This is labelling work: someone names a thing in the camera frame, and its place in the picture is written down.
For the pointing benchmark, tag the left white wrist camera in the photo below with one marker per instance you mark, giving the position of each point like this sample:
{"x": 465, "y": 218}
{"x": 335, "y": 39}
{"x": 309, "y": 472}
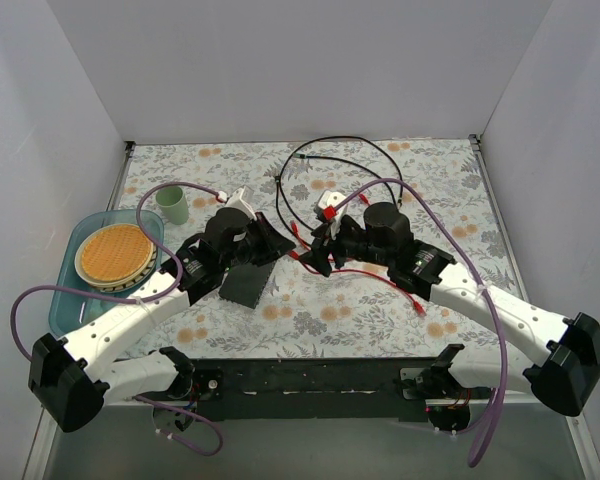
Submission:
{"x": 239, "y": 199}

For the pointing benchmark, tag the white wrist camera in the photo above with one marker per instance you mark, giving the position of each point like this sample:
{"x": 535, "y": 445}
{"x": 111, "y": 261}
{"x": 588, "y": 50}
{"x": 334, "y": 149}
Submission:
{"x": 239, "y": 199}
{"x": 329, "y": 211}

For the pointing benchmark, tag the teal plastic tray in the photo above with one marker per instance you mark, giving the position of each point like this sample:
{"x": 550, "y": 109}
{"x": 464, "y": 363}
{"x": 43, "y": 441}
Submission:
{"x": 70, "y": 311}

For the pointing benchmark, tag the black network switch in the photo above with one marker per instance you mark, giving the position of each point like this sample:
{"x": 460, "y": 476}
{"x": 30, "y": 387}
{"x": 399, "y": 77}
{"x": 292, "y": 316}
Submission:
{"x": 245, "y": 284}

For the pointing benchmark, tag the floral tablecloth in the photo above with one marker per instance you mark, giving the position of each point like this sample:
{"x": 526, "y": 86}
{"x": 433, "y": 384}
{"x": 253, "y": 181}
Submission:
{"x": 355, "y": 313}

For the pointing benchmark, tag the green plastic cup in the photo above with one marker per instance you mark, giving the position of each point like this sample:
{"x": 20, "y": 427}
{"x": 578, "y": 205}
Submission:
{"x": 173, "y": 204}

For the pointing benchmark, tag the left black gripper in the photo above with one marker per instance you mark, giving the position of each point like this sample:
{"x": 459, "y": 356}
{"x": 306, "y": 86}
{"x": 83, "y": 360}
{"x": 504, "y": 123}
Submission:
{"x": 259, "y": 240}

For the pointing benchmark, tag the orange woven plate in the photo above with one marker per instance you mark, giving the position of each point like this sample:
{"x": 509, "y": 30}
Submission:
{"x": 115, "y": 258}

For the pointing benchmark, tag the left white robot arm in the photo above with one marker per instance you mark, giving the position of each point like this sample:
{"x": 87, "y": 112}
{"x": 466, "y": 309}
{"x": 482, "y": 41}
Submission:
{"x": 76, "y": 376}

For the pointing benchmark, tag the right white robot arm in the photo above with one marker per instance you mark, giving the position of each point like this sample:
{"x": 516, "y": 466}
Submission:
{"x": 554, "y": 358}

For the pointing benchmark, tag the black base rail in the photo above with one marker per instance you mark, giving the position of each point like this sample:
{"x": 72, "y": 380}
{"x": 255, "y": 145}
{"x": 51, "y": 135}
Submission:
{"x": 338, "y": 388}

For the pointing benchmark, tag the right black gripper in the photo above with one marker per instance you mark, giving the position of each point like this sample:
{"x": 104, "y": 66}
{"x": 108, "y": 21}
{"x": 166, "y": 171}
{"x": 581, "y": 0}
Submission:
{"x": 330, "y": 245}

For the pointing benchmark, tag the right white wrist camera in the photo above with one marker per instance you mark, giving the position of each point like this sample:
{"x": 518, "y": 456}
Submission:
{"x": 329, "y": 211}

